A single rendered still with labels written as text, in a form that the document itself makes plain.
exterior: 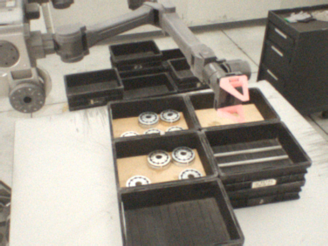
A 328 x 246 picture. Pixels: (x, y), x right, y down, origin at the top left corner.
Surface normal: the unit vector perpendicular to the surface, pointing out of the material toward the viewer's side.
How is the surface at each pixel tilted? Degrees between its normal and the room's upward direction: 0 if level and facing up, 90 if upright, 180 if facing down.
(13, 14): 0
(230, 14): 90
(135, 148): 90
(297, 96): 90
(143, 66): 90
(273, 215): 0
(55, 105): 0
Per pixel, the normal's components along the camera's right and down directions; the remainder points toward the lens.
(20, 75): 0.29, 0.59
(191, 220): 0.00, -0.79
